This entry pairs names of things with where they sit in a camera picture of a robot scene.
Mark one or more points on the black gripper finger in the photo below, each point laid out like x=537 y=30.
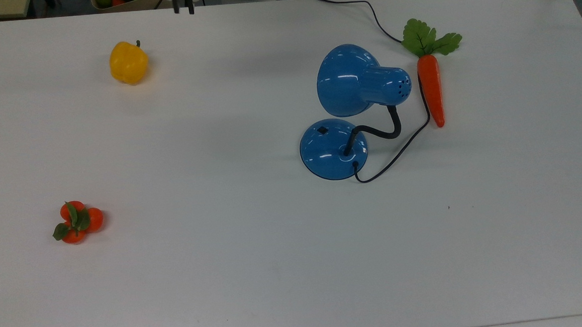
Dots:
x=176 y=5
x=191 y=4

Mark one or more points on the blue desk lamp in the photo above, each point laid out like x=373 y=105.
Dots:
x=346 y=81

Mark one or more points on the basket of toy fruit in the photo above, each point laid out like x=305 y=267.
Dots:
x=128 y=6

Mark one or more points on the yellow toy bell pepper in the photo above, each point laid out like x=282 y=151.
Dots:
x=127 y=62

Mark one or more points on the orange tangerine cluster with leaves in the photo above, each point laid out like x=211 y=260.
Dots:
x=94 y=219

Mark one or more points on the orange toy carrot green leaves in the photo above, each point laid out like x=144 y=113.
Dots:
x=430 y=81

